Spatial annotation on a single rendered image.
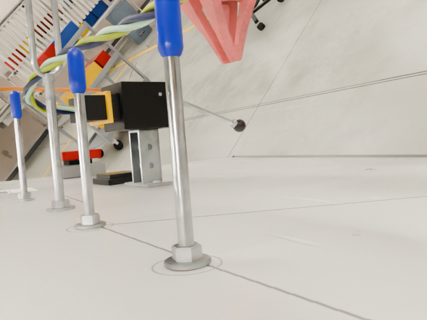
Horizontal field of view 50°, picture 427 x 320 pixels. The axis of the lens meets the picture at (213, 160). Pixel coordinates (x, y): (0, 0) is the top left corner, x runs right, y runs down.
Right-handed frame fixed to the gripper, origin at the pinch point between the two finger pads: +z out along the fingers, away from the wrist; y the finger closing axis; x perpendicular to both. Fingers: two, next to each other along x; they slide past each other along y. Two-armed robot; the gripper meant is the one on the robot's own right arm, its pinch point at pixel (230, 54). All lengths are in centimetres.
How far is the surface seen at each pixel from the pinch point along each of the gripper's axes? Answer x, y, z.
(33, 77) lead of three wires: -21.7, 6.0, 0.2
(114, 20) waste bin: 309, -619, -138
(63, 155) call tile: -12.4, -20.6, 7.2
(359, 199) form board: -11.2, 21.4, 10.7
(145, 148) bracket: -12.2, 0.7, 7.0
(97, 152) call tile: -8.2, -20.3, 7.8
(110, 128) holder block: -14.2, -1.0, 4.7
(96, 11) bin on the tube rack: 322, -701, -172
